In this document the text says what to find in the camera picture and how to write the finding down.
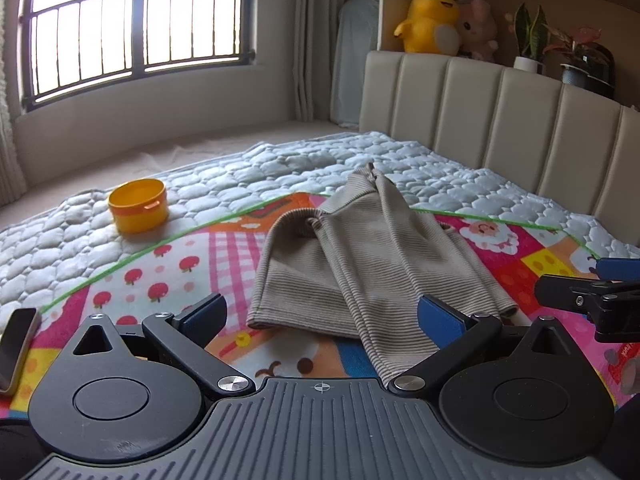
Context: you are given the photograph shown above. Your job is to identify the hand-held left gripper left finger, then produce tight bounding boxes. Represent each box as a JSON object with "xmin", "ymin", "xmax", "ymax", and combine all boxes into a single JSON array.
[{"xmin": 70, "ymin": 292, "xmax": 256, "ymax": 396}]

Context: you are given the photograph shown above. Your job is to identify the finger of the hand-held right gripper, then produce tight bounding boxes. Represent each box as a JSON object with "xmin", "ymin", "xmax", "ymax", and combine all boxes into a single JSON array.
[
  {"xmin": 534, "ymin": 274, "xmax": 640, "ymax": 317},
  {"xmin": 596, "ymin": 258, "xmax": 640, "ymax": 282}
]

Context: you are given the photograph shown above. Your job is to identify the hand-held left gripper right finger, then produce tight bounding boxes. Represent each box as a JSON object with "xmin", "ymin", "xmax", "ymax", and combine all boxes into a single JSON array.
[{"xmin": 387, "ymin": 294, "xmax": 576, "ymax": 398}]

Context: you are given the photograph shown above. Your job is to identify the beige striped clothes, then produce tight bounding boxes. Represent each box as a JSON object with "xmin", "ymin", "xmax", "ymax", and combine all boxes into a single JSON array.
[{"xmin": 247, "ymin": 162, "xmax": 518, "ymax": 385}]

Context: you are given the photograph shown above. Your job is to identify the person's right hand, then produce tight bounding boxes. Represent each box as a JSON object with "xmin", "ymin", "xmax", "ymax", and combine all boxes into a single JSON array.
[{"xmin": 621, "ymin": 357, "xmax": 640, "ymax": 396}]

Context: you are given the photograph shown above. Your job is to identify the colourful printed play mat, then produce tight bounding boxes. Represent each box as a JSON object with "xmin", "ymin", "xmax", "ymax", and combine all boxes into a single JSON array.
[{"xmin": 0, "ymin": 191, "xmax": 640, "ymax": 413}]

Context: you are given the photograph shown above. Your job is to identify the yellow round container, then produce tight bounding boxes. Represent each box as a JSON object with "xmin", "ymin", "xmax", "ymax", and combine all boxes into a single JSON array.
[{"xmin": 108, "ymin": 178, "xmax": 168, "ymax": 234}]

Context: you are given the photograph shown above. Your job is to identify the beige mattress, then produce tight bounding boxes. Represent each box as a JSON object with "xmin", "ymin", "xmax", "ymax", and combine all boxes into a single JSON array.
[{"xmin": 0, "ymin": 120, "xmax": 361, "ymax": 233}]

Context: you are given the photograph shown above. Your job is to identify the white quilted mattress pad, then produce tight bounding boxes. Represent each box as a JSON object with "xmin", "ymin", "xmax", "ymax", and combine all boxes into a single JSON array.
[{"xmin": 0, "ymin": 131, "xmax": 640, "ymax": 311}]

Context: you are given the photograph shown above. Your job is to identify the beige padded headboard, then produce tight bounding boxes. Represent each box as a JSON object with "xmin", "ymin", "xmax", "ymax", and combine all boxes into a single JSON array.
[{"xmin": 359, "ymin": 50, "xmax": 640, "ymax": 243}]

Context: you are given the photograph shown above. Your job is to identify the smartphone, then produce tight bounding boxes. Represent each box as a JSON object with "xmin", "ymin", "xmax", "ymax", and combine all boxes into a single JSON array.
[{"xmin": 0, "ymin": 307, "xmax": 42, "ymax": 395}]

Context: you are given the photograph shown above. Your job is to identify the red-leaf plant in black pot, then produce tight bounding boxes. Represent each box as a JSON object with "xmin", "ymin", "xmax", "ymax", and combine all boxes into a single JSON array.
[{"xmin": 542, "ymin": 25, "xmax": 616, "ymax": 98}]

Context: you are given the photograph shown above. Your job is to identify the snake plant in white pot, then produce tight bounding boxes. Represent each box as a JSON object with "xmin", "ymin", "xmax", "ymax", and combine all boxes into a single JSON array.
[{"xmin": 505, "ymin": 2, "xmax": 548, "ymax": 73}]

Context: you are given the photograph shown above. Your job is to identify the white textured curtain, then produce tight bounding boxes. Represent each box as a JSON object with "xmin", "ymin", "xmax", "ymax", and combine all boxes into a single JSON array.
[{"xmin": 0, "ymin": 0, "xmax": 28, "ymax": 206}]

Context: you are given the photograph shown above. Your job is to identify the light blue fabric cover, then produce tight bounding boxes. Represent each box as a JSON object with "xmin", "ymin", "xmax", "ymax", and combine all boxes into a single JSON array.
[{"xmin": 330, "ymin": 0, "xmax": 381, "ymax": 129}]

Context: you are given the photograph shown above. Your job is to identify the pink bunny plush toy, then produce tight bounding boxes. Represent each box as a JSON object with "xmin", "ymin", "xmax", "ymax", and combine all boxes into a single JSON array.
[{"xmin": 456, "ymin": 0, "xmax": 500, "ymax": 63}]

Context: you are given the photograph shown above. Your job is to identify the beige curtain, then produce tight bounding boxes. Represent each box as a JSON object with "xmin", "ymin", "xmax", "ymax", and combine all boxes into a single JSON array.
[{"xmin": 292, "ymin": 0, "xmax": 341, "ymax": 123}]

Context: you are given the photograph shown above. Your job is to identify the barred window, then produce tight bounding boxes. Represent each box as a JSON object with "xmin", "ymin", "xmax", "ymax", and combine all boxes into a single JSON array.
[{"xmin": 20, "ymin": 0, "xmax": 258, "ymax": 113}]

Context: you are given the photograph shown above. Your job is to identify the yellow duck plush toy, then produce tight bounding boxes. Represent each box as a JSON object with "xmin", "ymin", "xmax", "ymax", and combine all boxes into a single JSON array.
[{"xmin": 393, "ymin": 0, "xmax": 462, "ymax": 56}]

